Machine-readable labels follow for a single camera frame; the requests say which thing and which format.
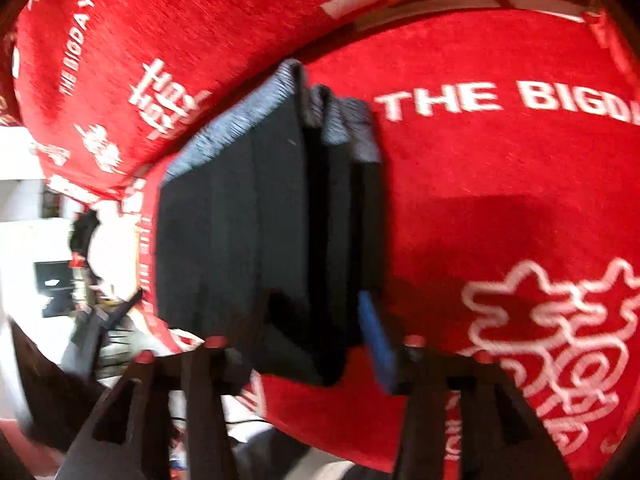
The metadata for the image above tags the white cream cloth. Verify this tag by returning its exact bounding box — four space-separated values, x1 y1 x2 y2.
87 200 139 301

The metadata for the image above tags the red sofa seat cover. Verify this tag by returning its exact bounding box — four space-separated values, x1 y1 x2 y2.
119 8 640 480

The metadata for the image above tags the red sofa back cushion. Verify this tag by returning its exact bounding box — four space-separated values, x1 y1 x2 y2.
1 0 597 202

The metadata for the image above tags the black pants grey waistband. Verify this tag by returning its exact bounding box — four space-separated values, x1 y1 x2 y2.
154 60 384 387

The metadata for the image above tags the black garment at sofa end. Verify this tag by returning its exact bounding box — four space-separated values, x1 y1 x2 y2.
68 209 101 262

